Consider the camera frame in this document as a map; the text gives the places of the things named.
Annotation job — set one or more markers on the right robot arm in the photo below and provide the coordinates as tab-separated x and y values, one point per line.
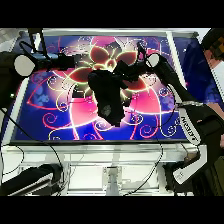
196	121

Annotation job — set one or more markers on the silver frame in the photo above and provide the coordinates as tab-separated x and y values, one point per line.
113	166

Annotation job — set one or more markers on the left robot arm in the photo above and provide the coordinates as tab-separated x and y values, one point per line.
23	65

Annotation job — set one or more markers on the person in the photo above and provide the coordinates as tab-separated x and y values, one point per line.
215	43

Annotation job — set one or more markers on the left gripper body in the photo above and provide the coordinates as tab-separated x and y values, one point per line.
68	61

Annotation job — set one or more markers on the dark blue jeans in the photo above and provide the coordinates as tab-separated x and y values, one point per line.
108	96

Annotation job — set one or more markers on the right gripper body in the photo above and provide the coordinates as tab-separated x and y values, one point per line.
131	70

